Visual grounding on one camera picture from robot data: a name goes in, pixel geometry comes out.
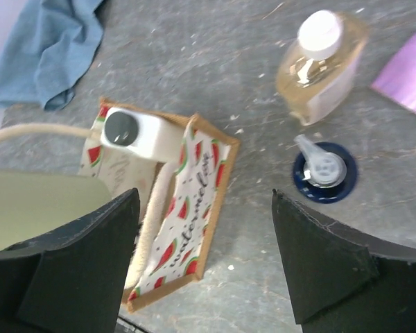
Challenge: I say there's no amber liquid clear bottle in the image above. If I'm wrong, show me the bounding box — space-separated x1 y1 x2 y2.
276 10 369 126

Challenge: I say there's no white bottle grey cap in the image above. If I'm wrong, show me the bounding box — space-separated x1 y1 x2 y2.
101 107 184 163

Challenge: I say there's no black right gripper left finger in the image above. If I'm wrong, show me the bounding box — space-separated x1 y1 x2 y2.
0 189 139 332

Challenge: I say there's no blue denim cloth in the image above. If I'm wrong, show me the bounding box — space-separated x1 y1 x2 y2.
0 0 103 111

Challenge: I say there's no pink purple floral cloth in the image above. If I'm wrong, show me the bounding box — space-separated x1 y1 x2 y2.
371 33 416 114

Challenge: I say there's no dark blue pump bottle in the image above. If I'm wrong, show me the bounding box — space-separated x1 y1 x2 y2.
292 135 358 204

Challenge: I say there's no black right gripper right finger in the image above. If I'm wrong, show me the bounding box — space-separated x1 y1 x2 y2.
272 190 416 332

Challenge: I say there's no pale green cream-cap bottle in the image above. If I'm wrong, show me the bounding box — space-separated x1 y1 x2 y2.
0 170 112 250

